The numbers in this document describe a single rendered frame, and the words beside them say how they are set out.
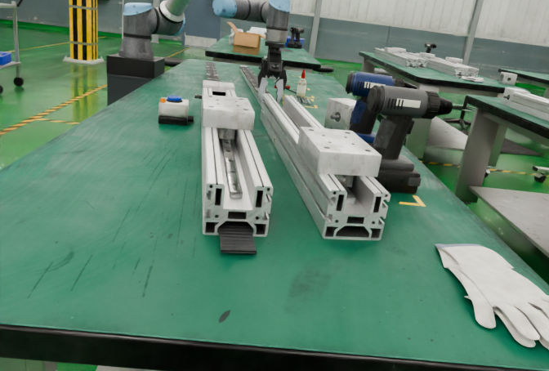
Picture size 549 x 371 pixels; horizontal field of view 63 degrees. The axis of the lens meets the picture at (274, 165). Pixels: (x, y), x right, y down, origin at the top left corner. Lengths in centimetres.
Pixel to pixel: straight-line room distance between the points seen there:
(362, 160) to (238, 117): 32
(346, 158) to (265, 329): 35
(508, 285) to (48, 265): 60
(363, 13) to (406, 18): 115
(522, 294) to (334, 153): 34
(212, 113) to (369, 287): 51
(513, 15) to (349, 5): 442
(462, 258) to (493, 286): 8
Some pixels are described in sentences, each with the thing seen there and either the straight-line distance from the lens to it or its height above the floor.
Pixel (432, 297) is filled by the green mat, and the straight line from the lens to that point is 65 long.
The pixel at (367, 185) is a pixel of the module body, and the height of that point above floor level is 86.
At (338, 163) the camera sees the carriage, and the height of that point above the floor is 88.
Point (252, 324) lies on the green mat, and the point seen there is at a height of 78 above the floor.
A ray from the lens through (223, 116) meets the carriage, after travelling 96.
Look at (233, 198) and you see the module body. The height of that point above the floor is 82.
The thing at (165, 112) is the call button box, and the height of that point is 81.
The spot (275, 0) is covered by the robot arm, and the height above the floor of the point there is 115.
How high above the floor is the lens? 111
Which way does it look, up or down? 19 degrees down
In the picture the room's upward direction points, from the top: 7 degrees clockwise
